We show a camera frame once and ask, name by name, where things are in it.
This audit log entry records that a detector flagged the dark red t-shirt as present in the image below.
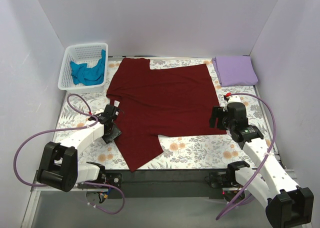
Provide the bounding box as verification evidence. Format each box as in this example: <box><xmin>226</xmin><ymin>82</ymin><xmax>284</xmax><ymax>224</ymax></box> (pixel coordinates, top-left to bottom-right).
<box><xmin>106</xmin><ymin>58</ymin><xmax>223</xmax><ymax>171</ymax></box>

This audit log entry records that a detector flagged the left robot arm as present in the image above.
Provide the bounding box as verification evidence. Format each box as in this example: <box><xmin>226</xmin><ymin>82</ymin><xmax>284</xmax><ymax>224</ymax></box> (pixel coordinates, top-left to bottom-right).
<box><xmin>36</xmin><ymin>104</ymin><xmax>122</xmax><ymax>192</ymax></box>

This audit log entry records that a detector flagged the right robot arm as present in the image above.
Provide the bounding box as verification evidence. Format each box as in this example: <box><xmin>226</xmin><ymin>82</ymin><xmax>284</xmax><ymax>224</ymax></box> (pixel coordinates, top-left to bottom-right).
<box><xmin>209</xmin><ymin>102</ymin><xmax>314</xmax><ymax>228</ymax></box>

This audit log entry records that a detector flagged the folded purple t-shirt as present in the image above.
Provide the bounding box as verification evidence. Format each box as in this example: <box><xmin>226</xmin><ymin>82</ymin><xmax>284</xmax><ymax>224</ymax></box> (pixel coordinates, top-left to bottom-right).
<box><xmin>212</xmin><ymin>55</ymin><xmax>258</xmax><ymax>87</ymax></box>

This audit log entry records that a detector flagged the teal t-shirt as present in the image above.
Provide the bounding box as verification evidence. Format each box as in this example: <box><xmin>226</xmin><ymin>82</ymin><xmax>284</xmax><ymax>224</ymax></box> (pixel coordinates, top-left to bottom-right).
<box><xmin>70</xmin><ymin>49</ymin><xmax>106</xmax><ymax>86</ymax></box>

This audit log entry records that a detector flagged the white plastic basket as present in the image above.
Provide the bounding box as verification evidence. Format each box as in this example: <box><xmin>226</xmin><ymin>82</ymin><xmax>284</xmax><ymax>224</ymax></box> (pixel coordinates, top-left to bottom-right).
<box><xmin>58</xmin><ymin>42</ymin><xmax>108</xmax><ymax>94</ymax></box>

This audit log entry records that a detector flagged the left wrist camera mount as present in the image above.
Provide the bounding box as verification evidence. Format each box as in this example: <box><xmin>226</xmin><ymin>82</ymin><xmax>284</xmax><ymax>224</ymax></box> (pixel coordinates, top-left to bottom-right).
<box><xmin>87</xmin><ymin>109</ymin><xmax>104</xmax><ymax>121</ymax></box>

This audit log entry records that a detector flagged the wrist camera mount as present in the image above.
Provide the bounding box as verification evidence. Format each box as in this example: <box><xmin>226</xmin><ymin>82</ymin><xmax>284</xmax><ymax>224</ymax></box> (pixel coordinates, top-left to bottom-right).
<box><xmin>87</xmin><ymin>109</ymin><xmax>104</xmax><ymax>121</ymax></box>
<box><xmin>223</xmin><ymin>93</ymin><xmax>242</xmax><ymax>112</ymax></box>

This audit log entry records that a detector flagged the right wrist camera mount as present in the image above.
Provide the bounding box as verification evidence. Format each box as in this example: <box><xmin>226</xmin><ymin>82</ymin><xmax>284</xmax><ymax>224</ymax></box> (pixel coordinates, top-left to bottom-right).
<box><xmin>223</xmin><ymin>93</ymin><xmax>242</xmax><ymax>112</ymax></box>

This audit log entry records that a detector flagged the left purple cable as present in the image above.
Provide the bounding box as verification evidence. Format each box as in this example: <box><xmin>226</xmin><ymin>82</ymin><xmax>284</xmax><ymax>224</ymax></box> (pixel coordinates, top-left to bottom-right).
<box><xmin>13</xmin><ymin>93</ymin><xmax>125</xmax><ymax>215</ymax></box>

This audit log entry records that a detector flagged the aluminium front rail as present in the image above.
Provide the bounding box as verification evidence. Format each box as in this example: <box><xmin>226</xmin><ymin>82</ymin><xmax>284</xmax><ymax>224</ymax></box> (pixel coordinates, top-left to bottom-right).
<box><xmin>29</xmin><ymin>169</ymin><xmax>301</xmax><ymax>193</ymax></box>

